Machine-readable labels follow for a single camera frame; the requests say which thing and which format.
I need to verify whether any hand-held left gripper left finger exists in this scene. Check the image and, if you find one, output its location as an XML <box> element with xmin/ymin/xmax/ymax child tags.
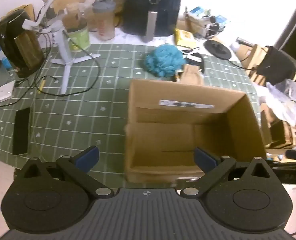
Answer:
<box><xmin>14</xmin><ymin>145</ymin><xmax>115</xmax><ymax>200</ymax></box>

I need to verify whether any black power cord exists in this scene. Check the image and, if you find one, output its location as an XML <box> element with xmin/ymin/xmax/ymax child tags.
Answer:
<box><xmin>226</xmin><ymin>57</ymin><xmax>257</xmax><ymax>70</ymax></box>

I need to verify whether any grey lid shaker bottle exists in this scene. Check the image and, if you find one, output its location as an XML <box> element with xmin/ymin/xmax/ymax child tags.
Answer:
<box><xmin>92</xmin><ymin>0</ymin><xmax>116</xmax><ymax>40</ymax></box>

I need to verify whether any glass bowl with clutter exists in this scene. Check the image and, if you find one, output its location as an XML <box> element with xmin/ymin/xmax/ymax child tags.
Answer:
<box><xmin>185</xmin><ymin>6</ymin><xmax>228</xmax><ymax>40</ymax></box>

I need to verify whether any wooden chair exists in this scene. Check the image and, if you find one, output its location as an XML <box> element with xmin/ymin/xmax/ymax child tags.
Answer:
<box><xmin>246</xmin><ymin>44</ymin><xmax>296</xmax><ymax>87</ymax></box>

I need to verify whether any blue bath loofah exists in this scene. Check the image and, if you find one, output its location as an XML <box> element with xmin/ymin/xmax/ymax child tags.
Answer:
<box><xmin>144</xmin><ymin>44</ymin><xmax>187</xmax><ymax>77</ymax></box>

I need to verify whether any white tripod stand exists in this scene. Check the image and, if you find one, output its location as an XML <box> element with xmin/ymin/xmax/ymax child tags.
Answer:
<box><xmin>23</xmin><ymin>0</ymin><xmax>101</xmax><ymax>95</ymax></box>

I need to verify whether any black phone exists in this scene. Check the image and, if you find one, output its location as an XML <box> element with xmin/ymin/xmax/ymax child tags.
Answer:
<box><xmin>12</xmin><ymin>107</ymin><xmax>31</xmax><ymax>155</ymax></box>

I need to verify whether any black electric kettle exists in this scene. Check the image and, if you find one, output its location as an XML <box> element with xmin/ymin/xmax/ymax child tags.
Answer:
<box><xmin>0</xmin><ymin>9</ymin><xmax>45</xmax><ymax>78</ymax></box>

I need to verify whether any green grid tablecloth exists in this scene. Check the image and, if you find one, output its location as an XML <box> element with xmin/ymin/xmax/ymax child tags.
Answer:
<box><xmin>0</xmin><ymin>44</ymin><xmax>261</xmax><ymax>175</ymax></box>

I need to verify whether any dark monitor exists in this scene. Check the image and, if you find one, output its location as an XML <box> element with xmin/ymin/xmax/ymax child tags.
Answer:
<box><xmin>273</xmin><ymin>2</ymin><xmax>296</xmax><ymax>63</ymax></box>

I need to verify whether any black air fryer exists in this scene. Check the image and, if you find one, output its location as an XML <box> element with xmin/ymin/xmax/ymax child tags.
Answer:
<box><xmin>122</xmin><ymin>0</ymin><xmax>184</xmax><ymax>42</ymax></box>

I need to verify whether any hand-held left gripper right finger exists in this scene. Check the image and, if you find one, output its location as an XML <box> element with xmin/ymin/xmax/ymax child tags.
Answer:
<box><xmin>180</xmin><ymin>147</ymin><xmax>279</xmax><ymax>198</ymax></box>

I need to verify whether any green label jar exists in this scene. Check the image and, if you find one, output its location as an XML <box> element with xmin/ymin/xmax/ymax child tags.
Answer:
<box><xmin>67</xmin><ymin>26</ymin><xmax>91</xmax><ymax>53</ymax></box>

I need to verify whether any white flat box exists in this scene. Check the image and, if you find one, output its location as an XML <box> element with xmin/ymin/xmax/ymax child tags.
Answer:
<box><xmin>0</xmin><ymin>81</ymin><xmax>15</xmax><ymax>105</ymax></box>

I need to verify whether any beige drawstring pouch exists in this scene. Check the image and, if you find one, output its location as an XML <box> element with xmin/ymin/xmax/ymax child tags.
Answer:
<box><xmin>179</xmin><ymin>64</ymin><xmax>205</xmax><ymax>86</ymax></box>

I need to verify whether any yellow wet wipes pack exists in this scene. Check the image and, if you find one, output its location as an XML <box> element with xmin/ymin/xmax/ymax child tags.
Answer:
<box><xmin>174</xmin><ymin>29</ymin><xmax>196</xmax><ymax>48</ymax></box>

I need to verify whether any black round lid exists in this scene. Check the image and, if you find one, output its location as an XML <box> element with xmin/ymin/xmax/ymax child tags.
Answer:
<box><xmin>203</xmin><ymin>39</ymin><xmax>232</xmax><ymax>60</ymax></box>

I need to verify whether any clear plastic bag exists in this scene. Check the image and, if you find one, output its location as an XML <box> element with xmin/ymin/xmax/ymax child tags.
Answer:
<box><xmin>265</xmin><ymin>79</ymin><xmax>296</xmax><ymax>127</ymax></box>

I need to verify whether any black bag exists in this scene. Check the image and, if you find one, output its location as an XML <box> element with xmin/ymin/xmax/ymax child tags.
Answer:
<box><xmin>256</xmin><ymin>45</ymin><xmax>296</xmax><ymax>85</ymax></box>

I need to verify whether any small brown cardboard box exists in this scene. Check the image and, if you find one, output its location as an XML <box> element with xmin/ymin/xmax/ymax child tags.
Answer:
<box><xmin>260</xmin><ymin>102</ymin><xmax>296</xmax><ymax>148</ymax></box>

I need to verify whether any black cable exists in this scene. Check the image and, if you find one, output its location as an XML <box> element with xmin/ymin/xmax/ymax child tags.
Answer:
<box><xmin>0</xmin><ymin>30</ymin><xmax>101</xmax><ymax>110</ymax></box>

